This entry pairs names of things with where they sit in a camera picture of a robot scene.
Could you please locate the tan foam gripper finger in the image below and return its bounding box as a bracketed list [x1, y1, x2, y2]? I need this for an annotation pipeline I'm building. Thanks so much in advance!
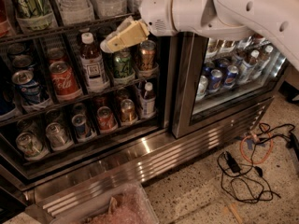
[100, 16, 150, 53]

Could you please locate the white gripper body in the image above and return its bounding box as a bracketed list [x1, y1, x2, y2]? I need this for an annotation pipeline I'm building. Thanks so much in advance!
[139, 0, 177, 36]

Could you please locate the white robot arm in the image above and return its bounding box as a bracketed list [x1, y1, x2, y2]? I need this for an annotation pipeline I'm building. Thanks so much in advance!
[100, 0, 299, 69]

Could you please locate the iced tea bottle white cap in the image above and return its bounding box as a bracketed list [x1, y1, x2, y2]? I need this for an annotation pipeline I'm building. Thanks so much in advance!
[79, 32, 108, 92]

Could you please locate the small tea bottle lower shelf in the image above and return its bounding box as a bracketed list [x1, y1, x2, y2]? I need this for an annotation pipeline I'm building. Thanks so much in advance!
[140, 82, 156, 118]

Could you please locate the gold can bottom shelf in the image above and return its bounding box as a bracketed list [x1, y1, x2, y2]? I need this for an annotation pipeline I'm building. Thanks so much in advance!
[121, 99, 137, 125]

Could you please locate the fridge glass door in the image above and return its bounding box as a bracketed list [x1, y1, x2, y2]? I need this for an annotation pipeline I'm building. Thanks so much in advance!
[172, 33, 289, 138]

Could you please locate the red can bottom shelf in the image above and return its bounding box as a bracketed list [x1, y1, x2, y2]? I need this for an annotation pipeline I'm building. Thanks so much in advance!
[97, 106, 118, 133]

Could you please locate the green tall can top shelf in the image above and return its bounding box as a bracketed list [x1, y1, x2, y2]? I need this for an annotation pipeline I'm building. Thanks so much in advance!
[11, 0, 57, 34]

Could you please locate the blue can bottom shelf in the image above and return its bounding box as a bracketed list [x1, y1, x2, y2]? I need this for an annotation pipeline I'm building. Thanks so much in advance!
[72, 114, 96, 142]

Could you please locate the stainless steel glass-door fridge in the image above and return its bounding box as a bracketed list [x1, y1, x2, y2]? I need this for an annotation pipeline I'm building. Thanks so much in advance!
[0, 0, 299, 224]

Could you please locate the tea bottle behind door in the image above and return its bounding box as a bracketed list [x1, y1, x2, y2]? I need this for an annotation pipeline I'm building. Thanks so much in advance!
[237, 49, 259, 85]

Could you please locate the blue Pepsi can middle shelf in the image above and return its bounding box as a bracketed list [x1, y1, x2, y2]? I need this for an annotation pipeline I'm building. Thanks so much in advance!
[11, 70, 52, 113]

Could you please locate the silver can bottom shelf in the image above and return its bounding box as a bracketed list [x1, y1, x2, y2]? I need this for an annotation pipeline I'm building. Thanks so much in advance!
[46, 122, 74, 151]

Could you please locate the green soda can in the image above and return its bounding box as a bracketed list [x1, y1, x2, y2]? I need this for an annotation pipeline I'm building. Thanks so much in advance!
[113, 49, 135, 85]

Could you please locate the gold soda can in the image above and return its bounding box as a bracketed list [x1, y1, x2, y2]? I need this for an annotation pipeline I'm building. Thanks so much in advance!
[137, 40, 157, 77]

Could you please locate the red Coca-Cola can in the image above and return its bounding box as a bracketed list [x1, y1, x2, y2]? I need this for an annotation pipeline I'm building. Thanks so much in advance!
[49, 62, 83, 102]

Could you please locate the blue Pepsi can behind door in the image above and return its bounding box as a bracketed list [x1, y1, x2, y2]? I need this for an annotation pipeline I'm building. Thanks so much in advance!
[207, 69, 222, 92]

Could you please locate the green-white can bottom left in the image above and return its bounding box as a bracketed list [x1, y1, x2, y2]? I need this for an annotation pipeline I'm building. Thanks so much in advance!
[16, 132, 49, 161]

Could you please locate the clear plastic bin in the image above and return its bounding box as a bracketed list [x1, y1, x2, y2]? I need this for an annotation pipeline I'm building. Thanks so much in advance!
[45, 181, 160, 224]

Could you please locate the pink bubble wrap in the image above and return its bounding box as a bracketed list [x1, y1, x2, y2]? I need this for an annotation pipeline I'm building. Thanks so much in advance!
[84, 191, 151, 224]

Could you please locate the orange extension cable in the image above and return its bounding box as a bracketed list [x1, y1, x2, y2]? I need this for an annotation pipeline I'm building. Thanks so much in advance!
[239, 133, 275, 165]

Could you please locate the black power adapter cable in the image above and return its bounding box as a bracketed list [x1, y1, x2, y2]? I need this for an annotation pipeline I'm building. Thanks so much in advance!
[217, 123, 297, 204]

